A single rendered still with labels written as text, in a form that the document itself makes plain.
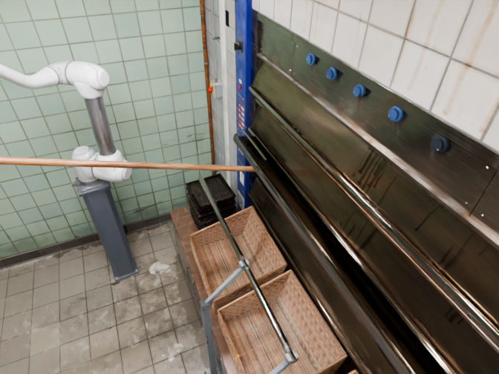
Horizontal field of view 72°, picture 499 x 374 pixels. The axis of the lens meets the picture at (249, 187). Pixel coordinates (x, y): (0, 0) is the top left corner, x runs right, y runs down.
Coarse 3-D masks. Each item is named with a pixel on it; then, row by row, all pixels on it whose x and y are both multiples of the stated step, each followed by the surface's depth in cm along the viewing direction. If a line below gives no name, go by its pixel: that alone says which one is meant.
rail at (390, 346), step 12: (240, 144) 196; (252, 156) 186; (276, 192) 164; (288, 204) 157; (312, 240) 141; (324, 252) 137; (336, 276) 129; (348, 288) 124; (360, 300) 121; (372, 324) 115; (384, 336) 111; (396, 348) 108; (396, 360) 107; (408, 372) 103
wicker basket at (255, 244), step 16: (240, 224) 249; (256, 224) 237; (192, 240) 233; (208, 240) 247; (224, 240) 251; (240, 240) 252; (256, 240) 238; (272, 240) 218; (208, 256) 241; (224, 256) 241; (256, 256) 239; (272, 256) 219; (208, 272) 230; (224, 272) 231; (256, 272) 231; (272, 272) 204; (208, 288) 206; (240, 288) 201; (224, 304) 206
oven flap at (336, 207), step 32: (256, 128) 200; (288, 160) 173; (320, 192) 152; (352, 224) 136; (352, 256) 133; (384, 256) 123; (384, 288) 121; (416, 288) 112; (416, 320) 112; (448, 320) 103; (448, 352) 103; (480, 352) 95
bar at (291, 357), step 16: (208, 192) 204; (224, 224) 184; (240, 256) 168; (240, 272) 168; (224, 288) 171; (256, 288) 155; (208, 304) 172; (208, 320) 181; (272, 320) 143; (208, 336) 192; (208, 352) 205; (288, 352) 133
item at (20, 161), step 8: (0, 160) 132; (8, 160) 134; (16, 160) 135; (24, 160) 136; (32, 160) 137; (40, 160) 139; (48, 160) 140; (56, 160) 141; (64, 160) 143; (72, 160) 144; (80, 160) 146; (88, 160) 148; (96, 160) 149; (152, 168) 161; (160, 168) 162; (168, 168) 164; (176, 168) 166; (184, 168) 167; (192, 168) 169; (200, 168) 171; (208, 168) 173; (216, 168) 175; (224, 168) 177; (232, 168) 179; (240, 168) 181; (248, 168) 184
